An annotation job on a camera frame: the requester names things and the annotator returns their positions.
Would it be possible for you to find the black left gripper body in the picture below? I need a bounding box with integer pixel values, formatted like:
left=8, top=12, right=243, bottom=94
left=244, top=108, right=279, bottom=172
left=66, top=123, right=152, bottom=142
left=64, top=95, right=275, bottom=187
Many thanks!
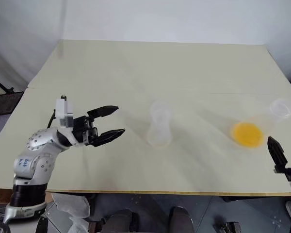
left=71, top=116, right=99, bottom=146

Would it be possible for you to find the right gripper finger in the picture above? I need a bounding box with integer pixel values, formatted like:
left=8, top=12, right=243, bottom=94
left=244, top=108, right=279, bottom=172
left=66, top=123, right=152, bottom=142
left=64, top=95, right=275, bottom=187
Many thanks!
left=267, top=136, right=289, bottom=173

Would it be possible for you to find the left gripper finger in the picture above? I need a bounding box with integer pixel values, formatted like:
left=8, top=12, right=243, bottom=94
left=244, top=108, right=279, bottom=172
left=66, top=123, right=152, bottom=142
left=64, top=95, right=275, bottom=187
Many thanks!
left=92, top=128, right=126, bottom=148
left=86, top=105, right=119, bottom=119

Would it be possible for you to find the orange liquid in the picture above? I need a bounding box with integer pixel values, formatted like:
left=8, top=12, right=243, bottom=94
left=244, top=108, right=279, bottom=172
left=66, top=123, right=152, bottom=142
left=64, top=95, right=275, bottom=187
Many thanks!
left=230, top=122, right=264, bottom=149

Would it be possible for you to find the plastic cup with orange juice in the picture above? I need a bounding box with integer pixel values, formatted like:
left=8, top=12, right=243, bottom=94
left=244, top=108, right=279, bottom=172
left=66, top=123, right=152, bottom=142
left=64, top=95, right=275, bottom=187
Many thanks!
left=229, top=98, right=291, bottom=149

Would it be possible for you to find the clear plastic bag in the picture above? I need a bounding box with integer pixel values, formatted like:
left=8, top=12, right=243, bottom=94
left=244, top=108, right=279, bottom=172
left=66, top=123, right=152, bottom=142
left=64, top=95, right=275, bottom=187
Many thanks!
left=50, top=193, right=92, bottom=233

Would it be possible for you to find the black mesh panel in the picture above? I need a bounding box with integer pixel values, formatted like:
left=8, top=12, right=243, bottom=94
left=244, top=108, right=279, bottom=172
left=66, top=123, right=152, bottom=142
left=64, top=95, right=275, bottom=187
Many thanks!
left=0, top=91, right=24, bottom=119

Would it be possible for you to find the dark rounded shape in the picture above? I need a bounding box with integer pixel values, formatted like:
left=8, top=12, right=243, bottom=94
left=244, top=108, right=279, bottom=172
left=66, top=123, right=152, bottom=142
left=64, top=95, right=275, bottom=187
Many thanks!
left=105, top=209, right=139, bottom=233
left=169, top=205, right=194, bottom=233

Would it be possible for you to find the black tripod stand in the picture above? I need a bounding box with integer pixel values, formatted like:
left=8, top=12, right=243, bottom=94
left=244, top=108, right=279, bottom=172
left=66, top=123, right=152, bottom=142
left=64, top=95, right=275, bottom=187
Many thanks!
left=0, top=71, right=15, bottom=94

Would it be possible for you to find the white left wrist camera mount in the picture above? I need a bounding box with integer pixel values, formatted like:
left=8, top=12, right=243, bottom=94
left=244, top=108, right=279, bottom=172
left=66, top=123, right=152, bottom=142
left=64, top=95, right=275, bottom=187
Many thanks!
left=55, top=95, right=75, bottom=129

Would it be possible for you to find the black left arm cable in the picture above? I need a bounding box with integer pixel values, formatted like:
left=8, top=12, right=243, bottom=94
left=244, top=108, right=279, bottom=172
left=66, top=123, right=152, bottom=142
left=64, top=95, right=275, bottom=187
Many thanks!
left=47, top=109, right=57, bottom=129

